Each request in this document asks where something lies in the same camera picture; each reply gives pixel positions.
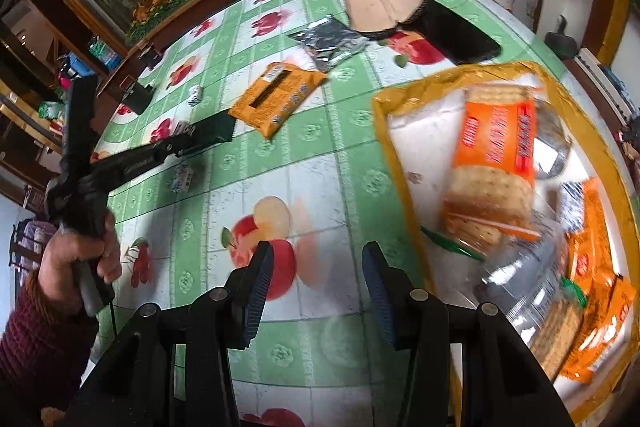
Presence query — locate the person's left hand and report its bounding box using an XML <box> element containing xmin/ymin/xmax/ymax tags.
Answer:
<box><xmin>39</xmin><ymin>209</ymin><xmax>122</xmax><ymax>309</ymax></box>

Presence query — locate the silver foil packet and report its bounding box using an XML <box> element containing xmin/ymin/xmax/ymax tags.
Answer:
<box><xmin>287</xmin><ymin>14</ymin><xmax>371</xmax><ymax>74</ymax></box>

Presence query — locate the black phone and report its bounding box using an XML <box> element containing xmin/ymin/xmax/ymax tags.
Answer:
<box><xmin>412</xmin><ymin>0</ymin><xmax>502</xmax><ymax>65</ymax></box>

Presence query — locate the dark green snack packet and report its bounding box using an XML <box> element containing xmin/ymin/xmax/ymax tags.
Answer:
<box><xmin>192</xmin><ymin>112</ymin><xmax>237</xmax><ymax>148</ymax></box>

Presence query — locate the orange packet with dark stripe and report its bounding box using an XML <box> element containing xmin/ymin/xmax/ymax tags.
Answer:
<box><xmin>227</xmin><ymin>62</ymin><xmax>328</xmax><ymax>140</ymax></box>

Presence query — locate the orange cracker pack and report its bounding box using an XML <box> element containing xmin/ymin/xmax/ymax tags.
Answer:
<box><xmin>440</xmin><ymin>84</ymin><xmax>543</xmax><ymax>244</ymax></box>

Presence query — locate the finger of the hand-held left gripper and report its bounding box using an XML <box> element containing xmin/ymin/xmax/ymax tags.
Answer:
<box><xmin>165</xmin><ymin>133</ymin><xmax>203</xmax><ymax>158</ymax></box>

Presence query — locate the open glasses case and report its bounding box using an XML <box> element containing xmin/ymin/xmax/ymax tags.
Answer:
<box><xmin>342</xmin><ymin>0</ymin><xmax>428</xmax><ymax>40</ymax></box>

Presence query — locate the orange snack packet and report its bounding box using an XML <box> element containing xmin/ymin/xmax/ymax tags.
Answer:
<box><xmin>557</xmin><ymin>179</ymin><xmax>618</xmax><ymax>288</ymax></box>
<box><xmin>557</xmin><ymin>274</ymin><xmax>638</xmax><ymax>384</ymax></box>

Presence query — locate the clear plastic snack packet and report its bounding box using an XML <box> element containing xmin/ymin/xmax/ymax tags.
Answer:
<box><xmin>472</xmin><ymin>99</ymin><xmax>581</xmax><ymax>348</ymax></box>

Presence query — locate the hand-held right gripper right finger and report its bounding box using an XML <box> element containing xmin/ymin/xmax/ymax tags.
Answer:
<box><xmin>361</xmin><ymin>241</ymin><xmax>576</xmax><ymax>427</ymax></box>

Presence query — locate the green cracker pack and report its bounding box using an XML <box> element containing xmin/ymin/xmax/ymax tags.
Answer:
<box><xmin>420</xmin><ymin>227</ymin><xmax>590</xmax><ymax>380</ymax></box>

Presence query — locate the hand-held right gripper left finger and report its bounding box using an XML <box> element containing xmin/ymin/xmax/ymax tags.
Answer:
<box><xmin>65</xmin><ymin>241</ymin><xmax>275</xmax><ymax>427</ymax></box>

